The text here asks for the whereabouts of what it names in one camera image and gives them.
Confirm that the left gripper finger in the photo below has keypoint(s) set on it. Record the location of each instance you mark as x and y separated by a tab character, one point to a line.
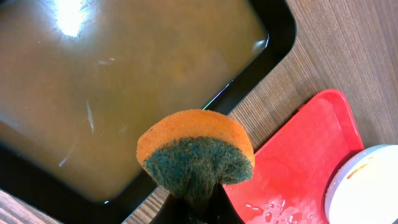
218	210

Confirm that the orange green sponge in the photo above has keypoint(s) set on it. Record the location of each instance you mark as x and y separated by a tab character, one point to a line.
189	152

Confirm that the white plate top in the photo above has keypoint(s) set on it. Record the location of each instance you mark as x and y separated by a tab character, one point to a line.
364	190

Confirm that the red plastic tray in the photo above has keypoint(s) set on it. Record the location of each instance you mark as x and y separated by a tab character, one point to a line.
294	168

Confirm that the black water tray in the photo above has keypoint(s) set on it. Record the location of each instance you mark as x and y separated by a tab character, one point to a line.
82	80

